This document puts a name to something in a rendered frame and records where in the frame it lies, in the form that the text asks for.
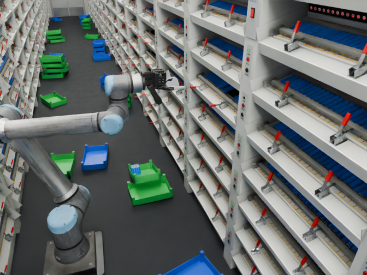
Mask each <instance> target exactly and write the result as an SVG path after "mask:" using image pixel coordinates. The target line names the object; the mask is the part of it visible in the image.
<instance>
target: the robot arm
mask: <svg viewBox="0 0 367 275"><path fill-rule="evenodd" d="M104 87H105V95H107V96H108V98H109V108H108V109H107V111H104V112H97V113H86V114H79V115H68V116H55V117H43V118H31V119H22V113H21V111H20V110H19V109H18V108H17V107H15V106H13V105H9V104H4V105H1V106H0V144H6V143H10V144H11V146H12V147H13V148H14V149H15V151H17V153H18V154H19V155H20V156H21V158H22V159H23V160H24V161H25V162H26V163H27V165H28V166H29V167H30V168H31V169H32V170H33V171H34V173H35V174H36V175H37V176H38V177H39V178H40V180H41V181H42V182H43V183H44V184H45V185H46V187H47V188H48V189H49V190H50V191H51V192H52V194H53V195H54V202H55V203H56V204H57V206H58V207H56V208H54V209H53V210H52V211H51V212H50V213H49V215H48V218H47V222H48V228H49V230H50V232H51V236H52V238H53V241H54V244H55V250H54V256H55V258H56V260H57V261H58V262H59V263H61V264H65V265H68V264H73V263H76V262H78V261H80V260H81V259H83V258H84V257H85V256H86V255H87V253H88V251H89V250H90V243H89V240H88V238H87V237H86V236H85V235H84V234H83V233H82V229H81V224H82V221H83V219H84V216H85V214H86V211H87V208H88V206H89V204H90V199H91V194H90V192H89V191H88V189H87V188H85V187H84V186H81V185H77V184H76V183H71V182H70V181H69V179H67V177H66V176H65V175H64V173H63V172H62V171H61V170H60V168H59V167H58V166H57V165H56V163H55V162H54V161H53V160H52V159H51V157H50V156H49V155H48V153H47V152H46V151H45V149H43V147H42V146H41V144H40V143H39V142H38V141H37V139H36V138H37V137H43V136H56V135H68V134H81V133H93V132H104V133H106V134H109V135H114V134H117V133H118V132H119V131H120V130H121V129H122V127H123V123H124V121H126V120H128V117H129V111H128V94H130V93H141V92H142V90H145V88H146V87H147V88H148V90H149V91H150V93H151V95H152V96H153V98H154V101H155V103H156V104H158V105H160V104H161V103H162V99H161V97H160V96H159V95H158V94H157V92H156V90H155V89H162V90H166V91H173V90H180V89H184V88H186V87H185V86H179V83H178V80H177V78H176V77H170V72H169V70H167V71H166V73H164V70H162V69H152V71H149V72H144V71H141V75H140V74H139V73H137V74H123V75H110V76H106V77H105V80H104Z"/></svg>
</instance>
